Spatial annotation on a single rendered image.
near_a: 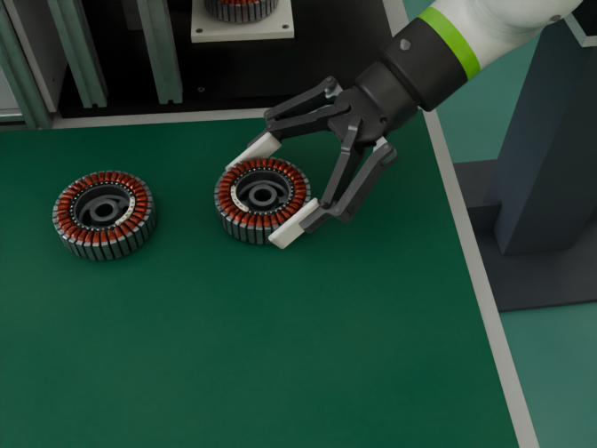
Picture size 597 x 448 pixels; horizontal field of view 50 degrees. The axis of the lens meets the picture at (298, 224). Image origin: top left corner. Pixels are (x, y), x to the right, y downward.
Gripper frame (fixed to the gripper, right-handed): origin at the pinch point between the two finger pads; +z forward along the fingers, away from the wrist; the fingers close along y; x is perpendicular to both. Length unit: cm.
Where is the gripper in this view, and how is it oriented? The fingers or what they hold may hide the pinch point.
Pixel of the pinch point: (264, 197)
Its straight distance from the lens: 76.4
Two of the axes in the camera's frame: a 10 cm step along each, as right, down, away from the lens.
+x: -4.4, -3.5, -8.3
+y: -4.7, -7.0, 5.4
